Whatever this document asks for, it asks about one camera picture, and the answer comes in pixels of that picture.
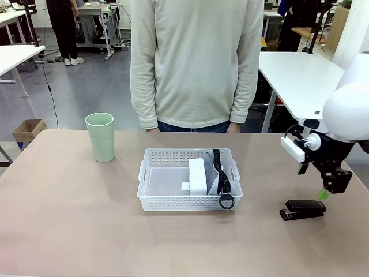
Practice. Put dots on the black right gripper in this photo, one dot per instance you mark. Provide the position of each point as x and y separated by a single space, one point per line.
331 153

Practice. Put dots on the black stapler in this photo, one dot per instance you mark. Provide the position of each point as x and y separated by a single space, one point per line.
305 205

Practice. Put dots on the pale green plastic cup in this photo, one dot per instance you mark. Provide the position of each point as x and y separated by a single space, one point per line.
101 141

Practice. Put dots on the person's left forearm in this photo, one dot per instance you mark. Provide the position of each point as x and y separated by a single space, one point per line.
243 98

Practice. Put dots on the person's right forearm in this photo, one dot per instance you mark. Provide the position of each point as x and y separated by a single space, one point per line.
144 101

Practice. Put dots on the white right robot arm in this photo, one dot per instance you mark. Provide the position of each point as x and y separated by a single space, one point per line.
346 109

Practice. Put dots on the white perforated plastic basket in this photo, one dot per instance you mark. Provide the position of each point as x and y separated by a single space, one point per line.
161 202

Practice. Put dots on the large white table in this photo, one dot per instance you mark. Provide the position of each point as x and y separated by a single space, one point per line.
297 75

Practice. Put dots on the white power adapter box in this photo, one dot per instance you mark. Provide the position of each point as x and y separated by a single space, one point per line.
197 176

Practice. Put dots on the black stand pole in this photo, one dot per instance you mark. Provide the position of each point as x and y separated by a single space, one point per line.
312 43

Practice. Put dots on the wooden workbench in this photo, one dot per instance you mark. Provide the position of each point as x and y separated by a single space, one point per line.
302 31

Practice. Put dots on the tall cardboard box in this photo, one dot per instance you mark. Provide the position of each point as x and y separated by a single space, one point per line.
335 29

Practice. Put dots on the bystander in dark jacket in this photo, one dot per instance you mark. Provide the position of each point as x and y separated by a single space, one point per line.
289 29

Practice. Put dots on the person in cream sweater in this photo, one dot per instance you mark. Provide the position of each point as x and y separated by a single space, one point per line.
196 57

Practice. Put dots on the bystander in black clothes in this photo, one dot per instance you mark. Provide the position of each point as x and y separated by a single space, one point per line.
64 29

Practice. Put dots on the small cardboard box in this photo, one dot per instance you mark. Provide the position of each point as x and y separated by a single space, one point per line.
29 127

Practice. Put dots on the black tripod pole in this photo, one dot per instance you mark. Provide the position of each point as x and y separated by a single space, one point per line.
30 23

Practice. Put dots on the white table with metal legs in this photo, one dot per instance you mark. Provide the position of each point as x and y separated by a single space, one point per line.
14 57

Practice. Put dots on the white desk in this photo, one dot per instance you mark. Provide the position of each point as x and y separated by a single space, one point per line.
11 15

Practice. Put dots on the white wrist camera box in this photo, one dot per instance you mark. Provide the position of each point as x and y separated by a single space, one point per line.
292 148

